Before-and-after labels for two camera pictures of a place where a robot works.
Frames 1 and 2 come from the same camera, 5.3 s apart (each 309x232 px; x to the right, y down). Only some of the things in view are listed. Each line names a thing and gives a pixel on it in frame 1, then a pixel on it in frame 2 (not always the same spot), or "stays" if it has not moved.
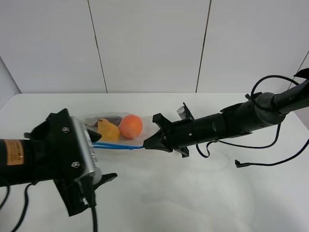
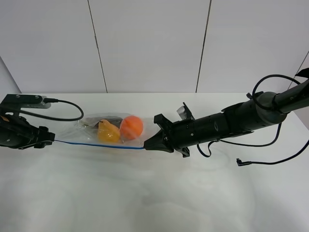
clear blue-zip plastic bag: x=121 y=130 stays
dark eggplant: x=116 y=120 stays
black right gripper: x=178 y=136 stays
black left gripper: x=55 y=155 → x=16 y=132
